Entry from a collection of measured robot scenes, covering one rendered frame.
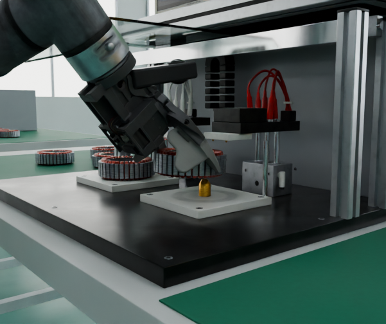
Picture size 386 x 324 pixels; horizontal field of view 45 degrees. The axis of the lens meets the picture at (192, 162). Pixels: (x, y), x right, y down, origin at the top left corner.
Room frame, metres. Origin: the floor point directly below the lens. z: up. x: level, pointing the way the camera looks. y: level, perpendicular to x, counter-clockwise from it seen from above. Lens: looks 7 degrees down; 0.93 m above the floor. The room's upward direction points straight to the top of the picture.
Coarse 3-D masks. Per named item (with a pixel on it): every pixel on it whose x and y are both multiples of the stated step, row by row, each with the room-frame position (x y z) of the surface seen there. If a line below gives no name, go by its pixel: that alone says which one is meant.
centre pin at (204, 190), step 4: (204, 180) 0.72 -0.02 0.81; (208, 180) 0.73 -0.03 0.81; (200, 184) 0.72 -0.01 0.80; (204, 184) 0.72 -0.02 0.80; (208, 184) 0.72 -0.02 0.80; (200, 188) 0.72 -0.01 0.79; (204, 188) 0.72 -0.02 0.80; (208, 188) 0.72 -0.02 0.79; (200, 192) 0.72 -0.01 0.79; (204, 192) 0.72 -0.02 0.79; (208, 192) 0.72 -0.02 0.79; (200, 196) 0.72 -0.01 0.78; (204, 196) 0.72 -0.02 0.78; (208, 196) 0.72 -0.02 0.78
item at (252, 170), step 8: (248, 168) 0.82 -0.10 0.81; (256, 168) 0.80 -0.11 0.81; (272, 168) 0.77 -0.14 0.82; (280, 168) 0.78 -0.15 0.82; (288, 168) 0.80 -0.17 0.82; (248, 176) 0.82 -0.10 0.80; (256, 176) 0.80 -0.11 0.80; (272, 176) 0.77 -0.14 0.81; (288, 176) 0.80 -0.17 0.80; (248, 184) 0.82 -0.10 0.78; (256, 184) 0.80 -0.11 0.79; (272, 184) 0.77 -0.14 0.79; (288, 184) 0.80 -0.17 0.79; (256, 192) 0.80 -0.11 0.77; (272, 192) 0.77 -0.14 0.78; (280, 192) 0.78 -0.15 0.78; (288, 192) 0.80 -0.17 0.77
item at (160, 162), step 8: (160, 152) 0.69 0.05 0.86; (168, 152) 0.67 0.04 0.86; (216, 152) 0.68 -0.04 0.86; (160, 160) 0.68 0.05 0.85; (168, 160) 0.66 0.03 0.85; (224, 160) 0.69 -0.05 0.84; (160, 168) 0.67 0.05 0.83; (168, 168) 0.66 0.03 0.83; (200, 168) 0.66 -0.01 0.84; (208, 168) 0.66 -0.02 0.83; (224, 168) 0.69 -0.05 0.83; (168, 176) 0.67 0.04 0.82; (176, 176) 0.66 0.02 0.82; (184, 176) 0.66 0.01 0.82; (192, 176) 0.66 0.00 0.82; (200, 176) 0.66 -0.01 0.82; (208, 176) 0.67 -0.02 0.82; (216, 176) 0.68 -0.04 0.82
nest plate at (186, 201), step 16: (160, 192) 0.75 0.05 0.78; (176, 192) 0.75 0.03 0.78; (192, 192) 0.75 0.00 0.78; (224, 192) 0.75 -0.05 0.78; (240, 192) 0.75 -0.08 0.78; (176, 208) 0.66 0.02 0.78; (192, 208) 0.63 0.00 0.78; (208, 208) 0.63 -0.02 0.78; (224, 208) 0.65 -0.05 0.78; (240, 208) 0.67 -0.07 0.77
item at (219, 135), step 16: (224, 112) 0.76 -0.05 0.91; (240, 112) 0.73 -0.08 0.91; (256, 112) 0.75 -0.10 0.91; (224, 128) 0.76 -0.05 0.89; (240, 128) 0.73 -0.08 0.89; (256, 128) 0.75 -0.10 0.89; (272, 128) 0.77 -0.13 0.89; (288, 128) 0.80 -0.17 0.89; (256, 144) 0.83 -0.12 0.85; (256, 160) 0.83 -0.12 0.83
